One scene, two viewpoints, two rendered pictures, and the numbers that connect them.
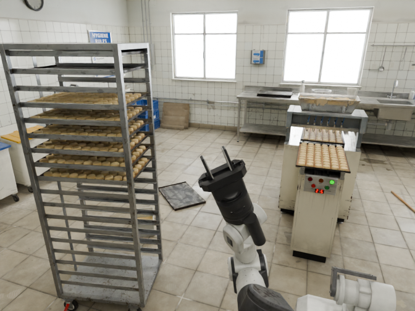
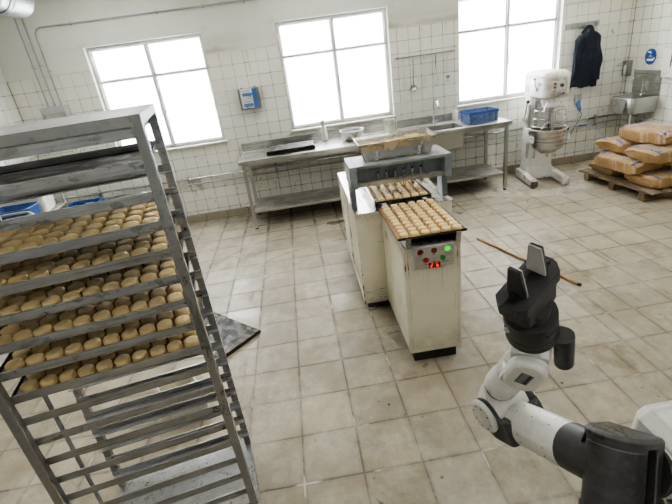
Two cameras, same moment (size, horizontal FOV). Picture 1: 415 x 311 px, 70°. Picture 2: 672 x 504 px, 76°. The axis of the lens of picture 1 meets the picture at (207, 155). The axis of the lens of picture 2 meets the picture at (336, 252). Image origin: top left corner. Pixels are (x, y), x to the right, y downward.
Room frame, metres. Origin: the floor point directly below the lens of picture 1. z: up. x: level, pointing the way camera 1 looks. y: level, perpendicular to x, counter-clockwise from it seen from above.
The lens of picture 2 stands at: (0.24, 0.45, 1.89)
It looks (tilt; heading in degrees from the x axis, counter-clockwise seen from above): 24 degrees down; 338
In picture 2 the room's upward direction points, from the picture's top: 8 degrees counter-clockwise
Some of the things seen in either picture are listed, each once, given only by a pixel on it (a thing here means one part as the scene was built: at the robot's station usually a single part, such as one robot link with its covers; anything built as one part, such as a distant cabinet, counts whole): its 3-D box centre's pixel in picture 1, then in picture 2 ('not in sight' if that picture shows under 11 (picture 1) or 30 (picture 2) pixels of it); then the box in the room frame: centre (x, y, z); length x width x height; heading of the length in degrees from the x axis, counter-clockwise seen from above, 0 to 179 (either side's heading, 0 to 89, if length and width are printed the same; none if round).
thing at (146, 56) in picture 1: (154, 167); (208, 306); (2.00, 0.39, 0.97); 0.03 x 0.03 x 1.70; 82
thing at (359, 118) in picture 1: (323, 126); (396, 178); (2.94, -1.18, 1.01); 0.72 x 0.33 x 0.34; 71
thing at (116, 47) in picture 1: (131, 197); (212, 368); (1.55, 0.45, 0.97); 0.03 x 0.03 x 1.70; 82
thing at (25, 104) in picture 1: (71, 105); (58, 245); (1.62, 0.74, 1.50); 0.64 x 0.03 x 0.03; 82
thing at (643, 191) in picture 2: not in sight; (641, 179); (3.41, -4.88, 0.06); 1.20 x 0.80 x 0.11; 164
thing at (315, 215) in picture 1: (315, 199); (419, 276); (2.46, -1.01, 0.45); 0.70 x 0.34 x 0.90; 161
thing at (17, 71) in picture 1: (65, 71); (32, 184); (1.62, 0.74, 1.68); 0.64 x 0.03 x 0.03; 82
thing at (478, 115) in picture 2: not in sight; (479, 115); (4.79, -3.59, 0.95); 0.40 x 0.30 x 0.14; 74
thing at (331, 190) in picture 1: (320, 184); (433, 255); (2.12, -0.89, 0.77); 0.24 x 0.04 x 0.14; 71
